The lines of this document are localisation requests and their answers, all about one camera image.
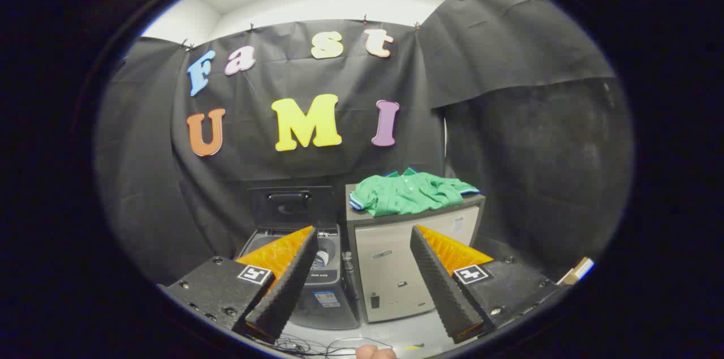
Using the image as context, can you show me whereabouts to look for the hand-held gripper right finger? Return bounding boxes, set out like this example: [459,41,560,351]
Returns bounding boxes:
[410,224,561,344]

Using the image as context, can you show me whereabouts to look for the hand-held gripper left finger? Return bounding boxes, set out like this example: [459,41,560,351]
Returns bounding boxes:
[160,226,319,345]

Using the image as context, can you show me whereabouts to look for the dark grey washing machine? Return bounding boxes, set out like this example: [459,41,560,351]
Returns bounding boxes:
[238,224,360,330]

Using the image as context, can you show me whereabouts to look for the green polo shirt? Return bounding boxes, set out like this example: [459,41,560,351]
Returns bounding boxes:
[349,167,480,218]

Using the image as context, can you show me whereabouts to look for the small grey cabinet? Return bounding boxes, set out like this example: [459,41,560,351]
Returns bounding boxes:
[345,184,486,324]

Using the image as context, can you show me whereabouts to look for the black backdrop cloth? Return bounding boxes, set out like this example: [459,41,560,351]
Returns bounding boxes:
[95,0,634,286]

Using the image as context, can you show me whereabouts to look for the cardboard box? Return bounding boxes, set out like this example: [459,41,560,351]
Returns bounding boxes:
[557,257,594,286]

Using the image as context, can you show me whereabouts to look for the thin black cables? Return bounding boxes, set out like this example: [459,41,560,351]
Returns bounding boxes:
[271,334,394,357]

